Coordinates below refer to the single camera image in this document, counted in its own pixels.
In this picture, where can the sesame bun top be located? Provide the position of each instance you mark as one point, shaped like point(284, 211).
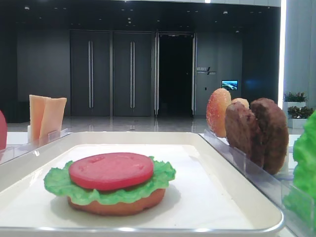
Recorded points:
point(219, 100)

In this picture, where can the dark double door right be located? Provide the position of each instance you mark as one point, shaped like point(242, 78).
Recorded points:
point(132, 74)

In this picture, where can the orange cheese slice front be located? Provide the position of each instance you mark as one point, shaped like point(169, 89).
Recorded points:
point(52, 116)

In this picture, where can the orange cheese slice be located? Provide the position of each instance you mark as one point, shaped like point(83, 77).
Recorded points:
point(37, 106)
point(52, 116)

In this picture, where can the white planter with plants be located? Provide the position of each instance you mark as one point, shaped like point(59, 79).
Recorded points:
point(293, 102)

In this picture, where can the standing green lettuce leaf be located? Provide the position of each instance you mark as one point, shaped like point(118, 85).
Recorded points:
point(304, 168)

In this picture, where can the green lettuce on tray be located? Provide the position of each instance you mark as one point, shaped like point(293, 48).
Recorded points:
point(57, 181)

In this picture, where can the plain bun slice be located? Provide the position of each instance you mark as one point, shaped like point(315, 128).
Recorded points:
point(242, 101)

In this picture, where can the white rectangular tray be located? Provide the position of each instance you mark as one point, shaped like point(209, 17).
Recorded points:
point(208, 198)

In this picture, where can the dark double door left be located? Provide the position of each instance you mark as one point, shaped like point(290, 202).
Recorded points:
point(90, 82)

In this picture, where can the orange cheese slice back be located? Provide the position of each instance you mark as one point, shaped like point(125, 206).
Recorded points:
point(37, 106)

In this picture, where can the clear acrylic right rail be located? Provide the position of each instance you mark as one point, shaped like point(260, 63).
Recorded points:
point(279, 188)

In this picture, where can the clear acrylic rail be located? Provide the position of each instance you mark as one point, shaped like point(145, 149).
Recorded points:
point(13, 151)
point(279, 188)

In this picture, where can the clear acrylic left rail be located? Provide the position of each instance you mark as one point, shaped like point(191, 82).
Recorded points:
point(13, 151)

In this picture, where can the standing red tomato slice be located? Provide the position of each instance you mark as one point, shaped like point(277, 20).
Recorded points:
point(3, 131)

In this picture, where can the brown meat patty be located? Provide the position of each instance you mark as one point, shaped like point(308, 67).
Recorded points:
point(243, 132)
point(272, 122)

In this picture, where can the dark double door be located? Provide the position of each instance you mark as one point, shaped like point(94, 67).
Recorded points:
point(90, 82)
point(132, 74)

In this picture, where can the bottom bun on tray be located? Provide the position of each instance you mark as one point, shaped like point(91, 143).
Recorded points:
point(121, 208)

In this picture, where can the red tomato slice on tray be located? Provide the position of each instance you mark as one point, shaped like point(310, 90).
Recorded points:
point(111, 171)

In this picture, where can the small wall screen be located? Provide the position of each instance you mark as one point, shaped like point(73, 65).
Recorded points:
point(229, 84)

